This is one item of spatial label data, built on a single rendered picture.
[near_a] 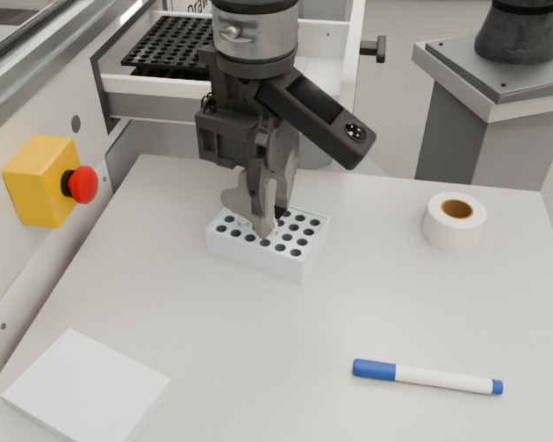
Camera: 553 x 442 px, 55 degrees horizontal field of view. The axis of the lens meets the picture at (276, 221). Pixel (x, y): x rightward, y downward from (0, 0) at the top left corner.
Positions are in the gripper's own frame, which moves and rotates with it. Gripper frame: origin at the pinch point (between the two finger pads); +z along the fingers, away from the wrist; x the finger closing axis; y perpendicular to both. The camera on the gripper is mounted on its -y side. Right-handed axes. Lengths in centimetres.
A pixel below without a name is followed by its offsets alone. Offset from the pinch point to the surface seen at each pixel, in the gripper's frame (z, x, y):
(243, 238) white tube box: 1.9, 2.5, 3.0
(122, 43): -7.4, -19.3, 34.8
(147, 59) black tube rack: -8.5, -14.2, 26.4
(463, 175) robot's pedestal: 27, -58, -16
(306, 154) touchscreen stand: 69, -110, 40
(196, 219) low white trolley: 5.4, -1.4, 12.2
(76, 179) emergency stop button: -7.7, 10.9, 17.2
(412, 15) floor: 82, -299, 48
